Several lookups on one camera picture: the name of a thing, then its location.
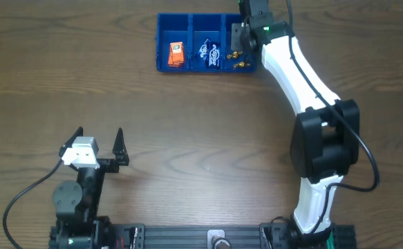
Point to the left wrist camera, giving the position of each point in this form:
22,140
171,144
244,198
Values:
82,152

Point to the blue tray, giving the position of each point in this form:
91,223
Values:
166,34

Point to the orange candy box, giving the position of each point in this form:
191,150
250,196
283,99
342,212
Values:
172,64
177,52

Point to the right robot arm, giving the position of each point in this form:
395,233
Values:
291,76

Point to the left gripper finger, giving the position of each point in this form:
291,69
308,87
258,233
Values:
70,140
120,148

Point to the mounting rail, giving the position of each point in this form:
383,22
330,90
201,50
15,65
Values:
180,237

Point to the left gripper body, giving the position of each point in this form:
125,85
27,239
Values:
108,165

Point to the blue candy pack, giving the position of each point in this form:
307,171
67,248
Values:
203,51
214,55

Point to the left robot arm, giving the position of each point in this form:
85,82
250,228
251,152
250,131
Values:
87,193

